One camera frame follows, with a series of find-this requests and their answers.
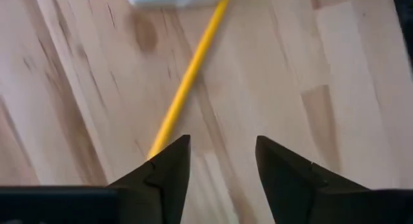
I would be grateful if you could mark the black aluminium table frame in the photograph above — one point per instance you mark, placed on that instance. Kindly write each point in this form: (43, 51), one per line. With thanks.
(406, 24)

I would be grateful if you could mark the yellow pencil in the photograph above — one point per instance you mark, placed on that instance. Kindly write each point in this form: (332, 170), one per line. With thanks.
(189, 75)

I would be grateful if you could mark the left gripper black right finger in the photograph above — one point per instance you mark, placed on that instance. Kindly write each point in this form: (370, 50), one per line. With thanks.
(290, 195)

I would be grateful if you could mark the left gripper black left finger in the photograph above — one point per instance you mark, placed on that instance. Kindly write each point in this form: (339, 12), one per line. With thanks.
(161, 195)

